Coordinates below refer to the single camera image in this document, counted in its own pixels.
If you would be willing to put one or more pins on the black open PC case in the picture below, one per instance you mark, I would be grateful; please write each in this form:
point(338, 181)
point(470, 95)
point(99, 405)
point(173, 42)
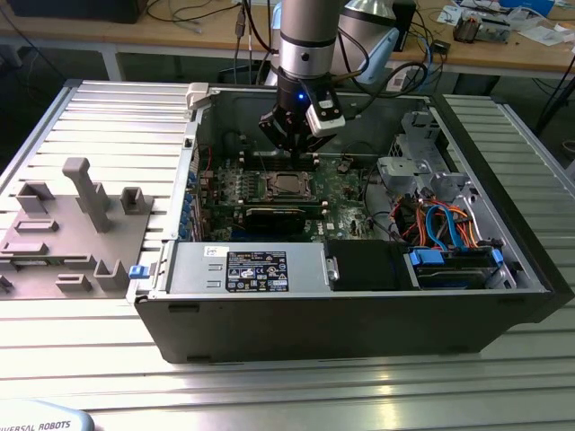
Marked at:
point(314, 328)

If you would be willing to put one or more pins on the silver metal disk bay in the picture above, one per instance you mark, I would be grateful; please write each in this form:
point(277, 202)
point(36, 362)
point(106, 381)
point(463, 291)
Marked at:
point(397, 168)

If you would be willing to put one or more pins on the blue box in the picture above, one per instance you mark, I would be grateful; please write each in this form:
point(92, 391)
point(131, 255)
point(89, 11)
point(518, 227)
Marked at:
point(528, 5)

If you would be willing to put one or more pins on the grey plastic parts rack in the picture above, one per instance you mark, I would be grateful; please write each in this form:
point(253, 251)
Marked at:
point(67, 233)

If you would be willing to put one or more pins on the silver CPU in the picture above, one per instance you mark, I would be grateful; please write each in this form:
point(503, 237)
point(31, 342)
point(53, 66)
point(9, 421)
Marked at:
point(289, 184)

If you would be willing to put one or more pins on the wooden desk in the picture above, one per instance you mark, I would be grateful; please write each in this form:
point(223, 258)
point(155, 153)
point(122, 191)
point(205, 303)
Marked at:
point(188, 33)

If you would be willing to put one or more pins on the grey perforated metal cage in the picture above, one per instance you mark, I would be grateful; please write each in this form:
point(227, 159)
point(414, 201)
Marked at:
point(418, 121)

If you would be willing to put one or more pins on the small black adapter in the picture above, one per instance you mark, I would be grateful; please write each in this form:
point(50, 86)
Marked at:
point(440, 47)

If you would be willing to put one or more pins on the grey metal part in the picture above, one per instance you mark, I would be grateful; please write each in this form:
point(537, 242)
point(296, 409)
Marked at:
point(494, 32)

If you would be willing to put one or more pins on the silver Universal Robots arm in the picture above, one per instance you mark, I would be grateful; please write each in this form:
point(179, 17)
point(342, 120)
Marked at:
point(305, 49)

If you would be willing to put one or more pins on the green motherboard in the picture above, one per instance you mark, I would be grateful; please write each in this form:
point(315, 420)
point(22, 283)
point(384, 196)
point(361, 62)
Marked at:
point(355, 204)

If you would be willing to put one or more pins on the pale blue teach pendant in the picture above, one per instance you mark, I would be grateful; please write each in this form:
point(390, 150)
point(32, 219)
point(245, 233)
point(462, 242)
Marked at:
point(40, 422)

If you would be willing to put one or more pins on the black box on desk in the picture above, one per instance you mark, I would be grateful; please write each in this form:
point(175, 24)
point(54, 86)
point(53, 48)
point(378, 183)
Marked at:
point(76, 11)

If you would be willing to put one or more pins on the CPU socket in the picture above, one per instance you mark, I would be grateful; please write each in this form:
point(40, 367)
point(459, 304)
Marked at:
point(268, 179)

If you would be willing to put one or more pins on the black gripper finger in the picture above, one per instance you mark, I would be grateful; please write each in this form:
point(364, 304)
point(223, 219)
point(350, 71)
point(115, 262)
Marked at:
point(274, 128)
point(310, 143)

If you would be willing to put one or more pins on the grey power supply unit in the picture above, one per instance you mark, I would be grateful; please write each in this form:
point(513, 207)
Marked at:
point(193, 269)

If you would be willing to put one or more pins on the blue plastic case latch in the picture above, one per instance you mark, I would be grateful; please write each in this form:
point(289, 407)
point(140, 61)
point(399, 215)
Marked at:
point(138, 272)

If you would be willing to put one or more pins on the pale grey case latch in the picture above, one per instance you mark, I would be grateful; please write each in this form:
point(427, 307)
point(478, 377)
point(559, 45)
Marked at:
point(197, 94)

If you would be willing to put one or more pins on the hard disk in blue carrier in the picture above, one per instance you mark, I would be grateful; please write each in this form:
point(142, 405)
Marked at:
point(424, 259)

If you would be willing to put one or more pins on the black graphics card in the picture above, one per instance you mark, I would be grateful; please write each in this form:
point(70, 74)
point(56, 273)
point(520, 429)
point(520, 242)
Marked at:
point(274, 222)

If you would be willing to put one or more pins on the white paper sheet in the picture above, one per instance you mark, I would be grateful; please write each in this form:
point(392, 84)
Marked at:
point(543, 36)

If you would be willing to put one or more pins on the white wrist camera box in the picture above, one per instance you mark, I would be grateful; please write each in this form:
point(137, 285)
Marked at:
point(325, 128)

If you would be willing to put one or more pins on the green RAM stick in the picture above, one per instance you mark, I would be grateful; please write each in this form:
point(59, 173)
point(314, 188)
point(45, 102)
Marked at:
point(287, 205)

